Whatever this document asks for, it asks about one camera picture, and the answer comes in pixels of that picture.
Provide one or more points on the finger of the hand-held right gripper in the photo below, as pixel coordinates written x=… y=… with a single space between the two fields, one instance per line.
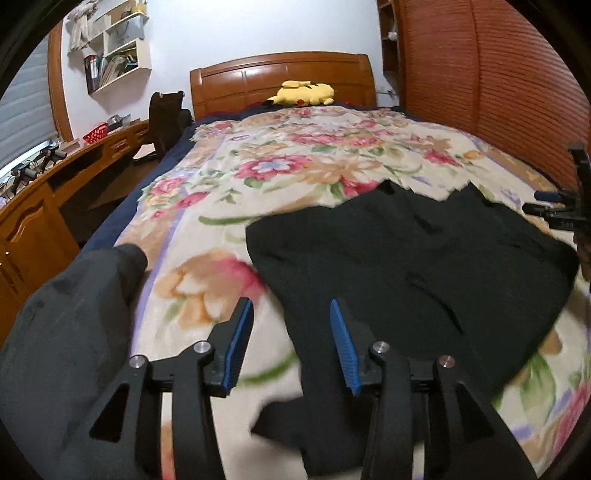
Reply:
x=547 y=210
x=549 y=196

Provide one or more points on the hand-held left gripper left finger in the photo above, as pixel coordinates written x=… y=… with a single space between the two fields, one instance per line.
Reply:
x=238 y=344

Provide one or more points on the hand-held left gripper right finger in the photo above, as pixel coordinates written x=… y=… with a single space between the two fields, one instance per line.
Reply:
x=346 y=350

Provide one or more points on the black buttoned coat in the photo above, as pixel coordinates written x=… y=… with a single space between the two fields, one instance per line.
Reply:
x=406 y=263

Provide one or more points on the person's right hand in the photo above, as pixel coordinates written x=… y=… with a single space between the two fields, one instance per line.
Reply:
x=584 y=256

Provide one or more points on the wooden louvered wardrobe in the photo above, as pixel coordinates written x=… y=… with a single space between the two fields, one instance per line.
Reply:
x=485 y=74

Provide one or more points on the dark grey garment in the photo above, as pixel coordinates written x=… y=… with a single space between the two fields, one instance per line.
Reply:
x=64 y=332

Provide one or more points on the floral blanket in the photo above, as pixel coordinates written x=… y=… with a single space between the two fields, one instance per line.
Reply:
x=286 y=170

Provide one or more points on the dark brown chair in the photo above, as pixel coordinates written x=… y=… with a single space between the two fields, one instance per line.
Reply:
x=164 y=122

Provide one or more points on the wooden desk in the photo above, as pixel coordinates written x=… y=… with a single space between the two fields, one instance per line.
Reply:
x=32 y=230

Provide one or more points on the silver tissue box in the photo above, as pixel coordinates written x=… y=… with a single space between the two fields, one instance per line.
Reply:
x=115 y=122

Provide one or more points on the red basket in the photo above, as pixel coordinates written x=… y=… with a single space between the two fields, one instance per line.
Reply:
x=95 y=134

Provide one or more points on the yellow plush toy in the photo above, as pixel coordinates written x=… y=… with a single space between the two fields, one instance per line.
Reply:
x=302 y=93

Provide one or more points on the black gripper stand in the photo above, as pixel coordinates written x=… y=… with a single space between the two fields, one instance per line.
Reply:
x=23 y=175
x=51 y=154

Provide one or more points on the wooden bed headboard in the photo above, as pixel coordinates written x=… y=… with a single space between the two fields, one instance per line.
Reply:
x=249 y=78

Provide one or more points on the row of books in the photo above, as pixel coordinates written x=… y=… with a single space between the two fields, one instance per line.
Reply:
x=117 y=67

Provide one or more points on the black binder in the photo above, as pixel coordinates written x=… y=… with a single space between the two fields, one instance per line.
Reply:
x=91 y=74

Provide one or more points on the grey window blind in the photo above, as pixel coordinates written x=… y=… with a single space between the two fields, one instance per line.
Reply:
x=25 y=110

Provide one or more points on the white wall shelf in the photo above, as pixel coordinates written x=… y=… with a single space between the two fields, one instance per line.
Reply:
x=143 y=53

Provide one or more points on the wooden window frame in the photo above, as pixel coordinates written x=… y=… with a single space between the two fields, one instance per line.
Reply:
x=59 y=87

